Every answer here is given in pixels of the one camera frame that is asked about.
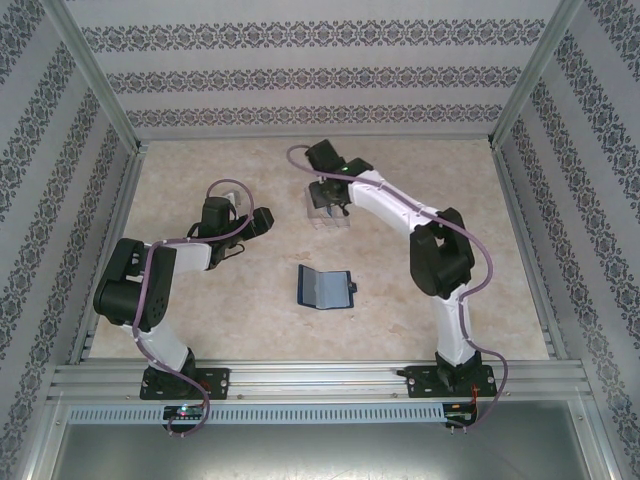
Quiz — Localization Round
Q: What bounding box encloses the grey metal panel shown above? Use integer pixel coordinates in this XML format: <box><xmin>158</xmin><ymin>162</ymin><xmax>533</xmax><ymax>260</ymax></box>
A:
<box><xmin>27</xmin><ymin>394</ymin><xmax>616</xmax><ymax>480</ymax></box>

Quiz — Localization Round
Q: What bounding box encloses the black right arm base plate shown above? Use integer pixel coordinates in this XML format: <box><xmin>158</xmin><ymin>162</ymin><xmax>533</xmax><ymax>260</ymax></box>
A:
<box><xmin>405</xmin><ymin>364</ymin><xmax>501</xmax><ymax>400</ymax></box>

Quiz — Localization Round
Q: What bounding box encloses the slotted grey cable duct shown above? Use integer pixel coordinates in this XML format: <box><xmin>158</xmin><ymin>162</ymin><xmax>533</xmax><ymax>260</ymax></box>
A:
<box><xmin>66</xmin><ymin>403</ymin><xmax>447</xmax><ymax>424</ymax></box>

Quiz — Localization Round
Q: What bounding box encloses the clear plastic card box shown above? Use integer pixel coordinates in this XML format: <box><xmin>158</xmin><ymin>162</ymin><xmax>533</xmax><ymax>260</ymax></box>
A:
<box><xmin>302</xmin><ymin>180</ymin><xmax>352</xmax><ymax>232</ymax></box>

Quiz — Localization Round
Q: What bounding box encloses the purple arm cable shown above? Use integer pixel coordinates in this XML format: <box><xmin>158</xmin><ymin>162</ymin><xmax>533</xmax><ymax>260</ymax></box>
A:
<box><xmin>133</xmin><ymin>179</ymin><xmax>256</xmax><ymax>440</ymax></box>
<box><xmin>285</xmin><ymin>143</ymin><xmax>513</xmax><ymax>431</ymax></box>

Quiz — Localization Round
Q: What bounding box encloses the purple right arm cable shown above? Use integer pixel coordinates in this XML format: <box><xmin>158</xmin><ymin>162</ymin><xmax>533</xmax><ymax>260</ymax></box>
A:
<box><xmin>285</xmin><ymin>143</ymin><xmax>513</xmax><ymax>431</ymax></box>

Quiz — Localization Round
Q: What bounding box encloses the wide aluminium mounting rail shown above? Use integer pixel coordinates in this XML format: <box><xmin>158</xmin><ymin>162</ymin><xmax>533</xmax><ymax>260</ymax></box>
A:
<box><xmin>47</xmin><ymin>360</ymin><xmax>596</xmax><ymax>401</ymax></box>

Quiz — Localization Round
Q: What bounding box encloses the thin black left gripper cable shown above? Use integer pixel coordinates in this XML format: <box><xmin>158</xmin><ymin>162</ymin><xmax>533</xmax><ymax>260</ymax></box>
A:
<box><xmin>214</xmin><ymin>239</ymin><xmax>247</xmax><ymax>264</ymax></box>

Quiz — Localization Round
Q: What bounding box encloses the aluminium frame rail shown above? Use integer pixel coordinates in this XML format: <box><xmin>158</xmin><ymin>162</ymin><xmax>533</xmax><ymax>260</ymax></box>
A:
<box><xmin>133</xmin><ymin>132</ymin><xmax>496</xmax><ymax>144</ymax></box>
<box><xmin>491</xmin><ymin>143</ymin><xmax>570</xmax><ymax>362</ymax></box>
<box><xmin>69</xmin><ymin>144</ymin><xmax>149</xmax><ymax>366</ymax></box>

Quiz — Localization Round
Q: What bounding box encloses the blue card holder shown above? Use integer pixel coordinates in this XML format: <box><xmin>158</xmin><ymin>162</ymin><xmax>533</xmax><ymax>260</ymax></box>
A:
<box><xmin>295</xmin><ymin>263</ymin><xmax>360</xmax><ymax>310</ymax></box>

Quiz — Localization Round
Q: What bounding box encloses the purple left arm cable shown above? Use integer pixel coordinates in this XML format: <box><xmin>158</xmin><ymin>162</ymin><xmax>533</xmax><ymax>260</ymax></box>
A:
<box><xmin>133</xmin><ymin>179</ymin><xmax>256</xmax><ymax>440</ymax></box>

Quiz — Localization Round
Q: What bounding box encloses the aluminium frame post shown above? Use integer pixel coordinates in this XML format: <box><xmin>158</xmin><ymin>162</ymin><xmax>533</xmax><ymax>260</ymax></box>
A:
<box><xmin>47</xmin><ymin>0</ymin><xmax>149</xmax><ymax>156</ymax></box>
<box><xmin>487</xmin><ymin>0</ymin><xmax>589</xmax><ymax>149</ymax></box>

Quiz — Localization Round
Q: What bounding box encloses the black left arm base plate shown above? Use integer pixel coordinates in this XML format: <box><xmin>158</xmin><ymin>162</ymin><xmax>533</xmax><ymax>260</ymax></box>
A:
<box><xmin>139</xmin><ymin>367</ymin><xmax>232</xmax><ymax>401</ymax></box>

